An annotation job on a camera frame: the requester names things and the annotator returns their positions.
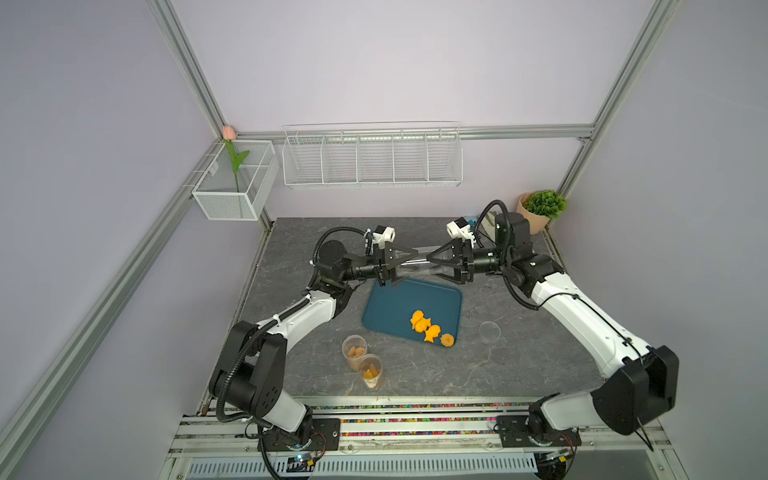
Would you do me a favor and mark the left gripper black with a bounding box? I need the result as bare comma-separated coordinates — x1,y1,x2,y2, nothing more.
339,243,418,288

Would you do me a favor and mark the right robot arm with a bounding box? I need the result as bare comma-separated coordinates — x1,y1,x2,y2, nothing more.
426,200,680,443

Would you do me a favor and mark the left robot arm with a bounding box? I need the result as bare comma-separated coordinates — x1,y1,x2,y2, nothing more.
208,226,419,443

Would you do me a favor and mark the teal plastic tray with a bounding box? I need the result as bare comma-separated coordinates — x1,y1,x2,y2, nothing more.
362,279,463,346

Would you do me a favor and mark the orange cookie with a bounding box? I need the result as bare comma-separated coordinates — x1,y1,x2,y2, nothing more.
410,310,424,329
412,318,432,333
424,325,441,343

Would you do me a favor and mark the round brown cookie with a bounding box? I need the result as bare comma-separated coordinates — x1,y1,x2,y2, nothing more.
441,334,455,348

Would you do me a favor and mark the potted green plant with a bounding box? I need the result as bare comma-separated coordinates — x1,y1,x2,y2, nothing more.
516,190,567,235

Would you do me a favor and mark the pink artificial tulip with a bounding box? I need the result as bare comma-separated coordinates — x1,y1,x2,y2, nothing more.
222,125,250,193

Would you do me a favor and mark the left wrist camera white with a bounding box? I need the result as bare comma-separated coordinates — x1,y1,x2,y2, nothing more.
372,225,396,249

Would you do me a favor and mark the white wire wall shelf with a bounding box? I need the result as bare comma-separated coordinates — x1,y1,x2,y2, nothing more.
282,121,464,188

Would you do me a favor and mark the white mesh wall basket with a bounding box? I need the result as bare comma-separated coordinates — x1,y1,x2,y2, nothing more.
192,140,280,221

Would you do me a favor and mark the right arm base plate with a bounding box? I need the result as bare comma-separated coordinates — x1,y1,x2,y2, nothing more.
493,414,582,448

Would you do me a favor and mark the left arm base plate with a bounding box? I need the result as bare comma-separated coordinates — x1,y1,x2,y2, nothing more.
262,417,341,452

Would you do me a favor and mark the white vented cable duct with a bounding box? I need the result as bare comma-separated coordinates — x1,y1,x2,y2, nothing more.
186,452,538,479

